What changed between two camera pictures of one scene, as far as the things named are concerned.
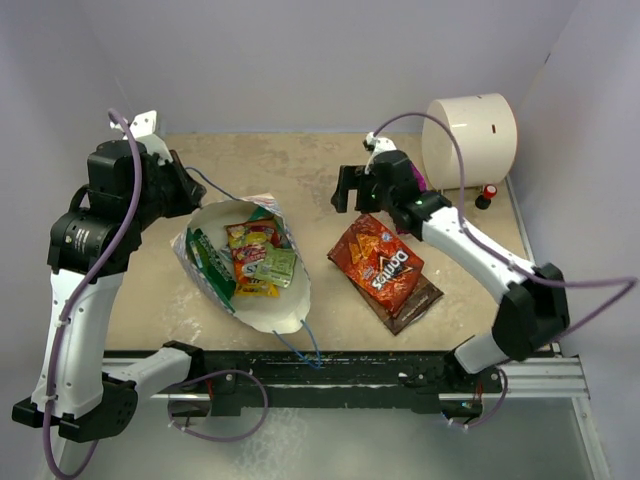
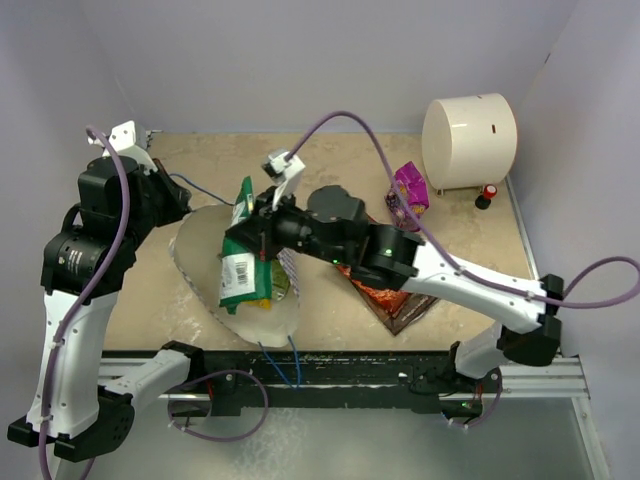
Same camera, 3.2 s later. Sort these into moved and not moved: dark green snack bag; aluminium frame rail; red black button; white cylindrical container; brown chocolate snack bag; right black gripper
Moved: dark green snack bag; right black gripper
Not moved: aluminium frame rail; red black button; brown chocolate snack bag; white cylindrical container
